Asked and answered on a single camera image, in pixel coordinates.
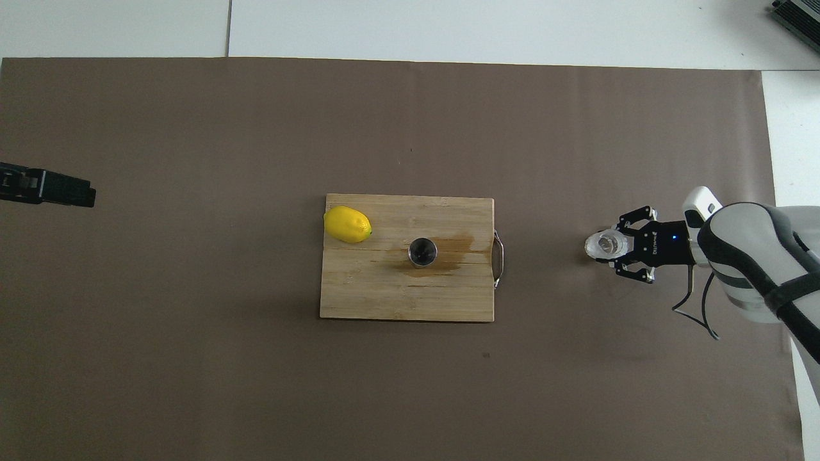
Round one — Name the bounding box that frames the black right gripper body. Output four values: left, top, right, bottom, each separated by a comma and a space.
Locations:
634, 220, 696, 267

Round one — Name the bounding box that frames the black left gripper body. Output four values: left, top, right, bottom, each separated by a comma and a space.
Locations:
0, 162, 34, 202

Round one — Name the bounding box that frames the clear crinkled plastic cup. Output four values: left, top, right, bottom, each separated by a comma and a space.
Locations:
584, 229, 628, 263

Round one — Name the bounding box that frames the steel double jigger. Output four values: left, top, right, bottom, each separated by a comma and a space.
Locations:
408, 238, 438, 268

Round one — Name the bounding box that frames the brown paper table mat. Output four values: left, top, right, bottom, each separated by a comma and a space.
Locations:
0, 56, 805, 461

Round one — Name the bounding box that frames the wooden cutting board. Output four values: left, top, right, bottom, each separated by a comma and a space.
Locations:
320, 194, 505, 322

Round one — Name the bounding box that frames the grey ribbed metal device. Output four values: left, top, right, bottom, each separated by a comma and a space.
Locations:
769, 0, 820, 36

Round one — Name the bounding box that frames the yellow lemon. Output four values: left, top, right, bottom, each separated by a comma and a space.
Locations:
324, 206, 373, 244

